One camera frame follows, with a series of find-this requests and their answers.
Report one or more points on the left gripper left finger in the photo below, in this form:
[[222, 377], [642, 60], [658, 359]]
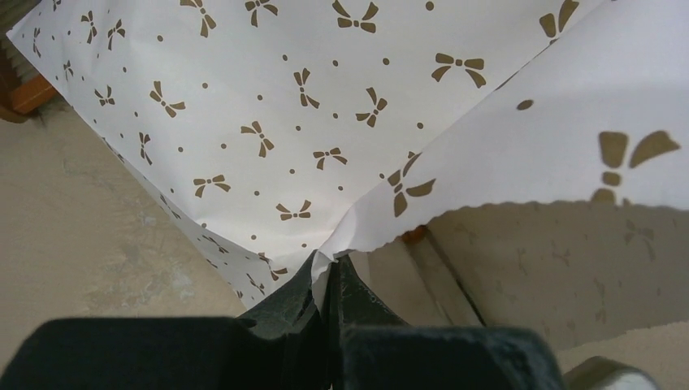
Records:
[[278, 344]]

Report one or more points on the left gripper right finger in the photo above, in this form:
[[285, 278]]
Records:
[[371, 347]]

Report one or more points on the seeded fake bread bun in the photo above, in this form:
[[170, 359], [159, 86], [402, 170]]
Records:
[[414, 236]]

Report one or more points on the patterned white paper bag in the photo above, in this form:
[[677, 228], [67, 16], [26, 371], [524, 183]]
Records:
[[544, 144]]

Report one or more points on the orange wooden rack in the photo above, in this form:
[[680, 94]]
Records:
[[23, 89]]

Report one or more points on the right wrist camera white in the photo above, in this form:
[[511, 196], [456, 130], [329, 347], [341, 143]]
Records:
[[601, 373]]

